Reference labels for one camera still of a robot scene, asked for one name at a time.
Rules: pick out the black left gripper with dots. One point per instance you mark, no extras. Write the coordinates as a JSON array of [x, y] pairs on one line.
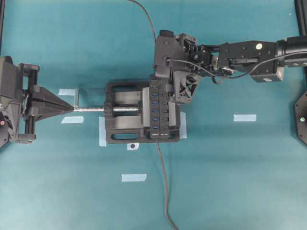
[[41, 103]]

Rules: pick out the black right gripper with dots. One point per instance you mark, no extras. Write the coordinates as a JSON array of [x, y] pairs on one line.
[[188, 66]]

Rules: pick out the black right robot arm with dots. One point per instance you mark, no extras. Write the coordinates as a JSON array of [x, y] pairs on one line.
[[263, 61]]

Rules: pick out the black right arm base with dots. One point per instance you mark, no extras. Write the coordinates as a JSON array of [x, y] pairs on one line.
[[300, 110]]

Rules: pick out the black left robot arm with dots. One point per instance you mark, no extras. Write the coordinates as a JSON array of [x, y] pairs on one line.
[[8, 73]]

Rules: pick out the black multiport USB hub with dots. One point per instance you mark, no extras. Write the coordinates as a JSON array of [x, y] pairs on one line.
[[159, 123]]

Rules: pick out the blue tape strip upper left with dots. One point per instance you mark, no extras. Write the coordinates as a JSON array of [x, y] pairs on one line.
[[67, 92]]

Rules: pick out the blue tape strip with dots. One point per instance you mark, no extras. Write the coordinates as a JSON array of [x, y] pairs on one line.
[[140, 177], [245, 117], [72, 120], [67, 92]]

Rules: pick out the black bench vise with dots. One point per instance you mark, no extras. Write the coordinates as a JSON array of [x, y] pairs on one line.
[[134, 127]]

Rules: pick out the blue tape under vise right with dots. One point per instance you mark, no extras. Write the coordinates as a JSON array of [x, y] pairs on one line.
[[183, 126]]

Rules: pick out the blue tape under vise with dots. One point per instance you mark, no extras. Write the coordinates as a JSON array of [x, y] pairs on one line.
[[183, 126], [102, 132]]

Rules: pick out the blue tape under vise left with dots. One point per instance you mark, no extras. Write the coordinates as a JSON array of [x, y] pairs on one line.
[[102, 132]]

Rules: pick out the white tag with screw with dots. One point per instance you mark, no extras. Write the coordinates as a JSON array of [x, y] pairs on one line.
[[132, 146]]

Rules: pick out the blue tape strip right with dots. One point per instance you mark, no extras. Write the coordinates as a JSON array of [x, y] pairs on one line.
[[245, 117]]

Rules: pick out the blue tape strip bottom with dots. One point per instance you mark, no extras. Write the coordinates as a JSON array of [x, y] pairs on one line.
[[140, 177]]

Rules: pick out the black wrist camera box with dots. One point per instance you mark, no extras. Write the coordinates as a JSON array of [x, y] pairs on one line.
[[166, 47]]

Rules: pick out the silver vise crank handle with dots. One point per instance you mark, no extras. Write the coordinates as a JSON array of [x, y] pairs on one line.
[[132, 98]]

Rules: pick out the black frame rail left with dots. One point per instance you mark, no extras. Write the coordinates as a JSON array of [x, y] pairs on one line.
[[2, 11]]

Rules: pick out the black frame rail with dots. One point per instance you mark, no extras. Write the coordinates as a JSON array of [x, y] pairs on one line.
[[2, 11], [301, 15]]

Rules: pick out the black frame rail right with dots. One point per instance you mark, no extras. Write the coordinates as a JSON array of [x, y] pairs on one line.
[[301, 15]]

